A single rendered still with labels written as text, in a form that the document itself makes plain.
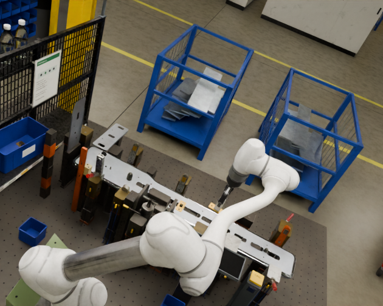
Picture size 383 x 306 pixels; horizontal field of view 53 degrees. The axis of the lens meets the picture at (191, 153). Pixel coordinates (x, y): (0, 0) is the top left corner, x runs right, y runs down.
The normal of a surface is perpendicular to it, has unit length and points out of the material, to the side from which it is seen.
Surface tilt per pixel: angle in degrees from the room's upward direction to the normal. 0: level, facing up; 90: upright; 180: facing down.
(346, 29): 90
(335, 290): 0
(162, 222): 43
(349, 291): 0
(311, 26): 90
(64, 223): 0
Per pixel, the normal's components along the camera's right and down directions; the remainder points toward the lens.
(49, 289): -0.11, 0.62
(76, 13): -0.36, 0.50
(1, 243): 0.30, -0.74
